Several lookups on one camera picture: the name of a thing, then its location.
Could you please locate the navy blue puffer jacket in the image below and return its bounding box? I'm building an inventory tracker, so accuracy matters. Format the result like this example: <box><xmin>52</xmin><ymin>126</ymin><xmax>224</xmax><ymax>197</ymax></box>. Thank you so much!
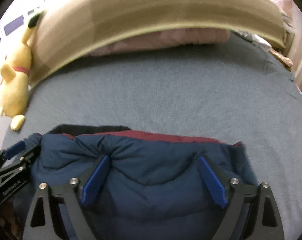
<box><xmin>6</xmin><ymin>123</ymin><xmax>258</xmax><ymax>240</ymax></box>

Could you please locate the pile of clothes and papers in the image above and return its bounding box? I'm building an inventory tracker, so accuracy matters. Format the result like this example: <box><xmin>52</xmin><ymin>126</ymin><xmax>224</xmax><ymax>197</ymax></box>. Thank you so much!
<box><xmin>232</xmin><ymin>12</ymin><xmax>295</xmax><ymax>72</ymax></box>

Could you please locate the yellow Pikachu plush toy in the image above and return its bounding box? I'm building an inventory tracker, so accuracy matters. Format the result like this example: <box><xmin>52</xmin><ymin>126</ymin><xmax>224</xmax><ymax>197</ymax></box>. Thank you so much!
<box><xmin>0</xmin><ymin>11</ymin><xmax>43</xmax><ymax>131</ymax></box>

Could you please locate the grey bed sheet mattress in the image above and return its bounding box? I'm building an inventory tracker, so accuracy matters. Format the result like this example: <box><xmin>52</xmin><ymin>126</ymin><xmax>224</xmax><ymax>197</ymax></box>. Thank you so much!
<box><xmin>3</xmin><ymin>35</ymin><xmax>302</xmax><ymax>239</ymax></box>

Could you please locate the white wardrobe with purple panels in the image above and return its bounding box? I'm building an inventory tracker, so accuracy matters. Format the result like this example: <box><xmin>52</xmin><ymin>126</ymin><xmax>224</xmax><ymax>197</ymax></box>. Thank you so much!
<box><xmin>0</xmin><ymin>2</ymin><xmax>46</xmax><ymax>151</ymax></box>

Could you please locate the pink pillow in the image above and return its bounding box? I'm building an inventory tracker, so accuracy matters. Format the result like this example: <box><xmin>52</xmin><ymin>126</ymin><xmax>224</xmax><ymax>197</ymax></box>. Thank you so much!
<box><xmin>88</xmin><ymin>28</ymin><xmax>231</xmax><ymax>57</ymax></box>

